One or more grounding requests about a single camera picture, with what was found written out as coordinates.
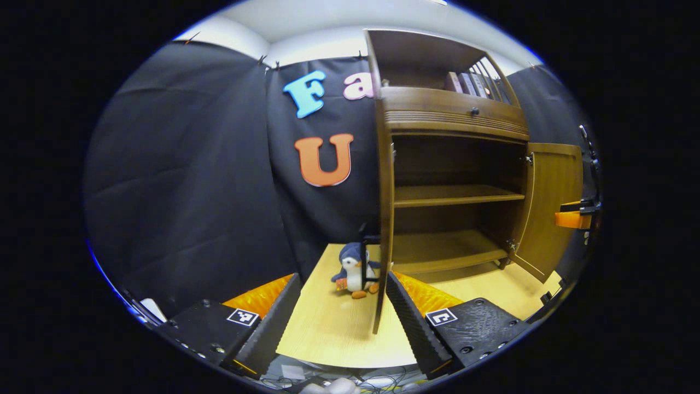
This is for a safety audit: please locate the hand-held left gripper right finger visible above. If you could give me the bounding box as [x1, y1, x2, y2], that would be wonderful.
[386, 271, 532, 381]

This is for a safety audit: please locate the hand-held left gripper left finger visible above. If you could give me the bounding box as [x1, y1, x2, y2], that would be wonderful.
[159, 273, 302, 379]

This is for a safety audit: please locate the wooden shoe cabinet door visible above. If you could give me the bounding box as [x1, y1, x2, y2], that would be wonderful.
[359, 98, 395, 334]
[509, 142, 585, 283]

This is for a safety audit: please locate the wooden double-door shoe cabinet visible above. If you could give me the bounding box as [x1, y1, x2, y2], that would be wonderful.
[364, 28, 585, 334]

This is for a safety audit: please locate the wooden inner cabinet shelf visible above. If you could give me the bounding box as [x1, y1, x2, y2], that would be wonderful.
[394, 184, 526, 208]

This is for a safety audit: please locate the penguin plush toy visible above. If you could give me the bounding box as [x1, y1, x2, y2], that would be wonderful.
[331, 242, 382, 300]

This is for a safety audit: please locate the black backdrop cloth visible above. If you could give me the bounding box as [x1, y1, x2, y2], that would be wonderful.
[83, 41, 602, 318]

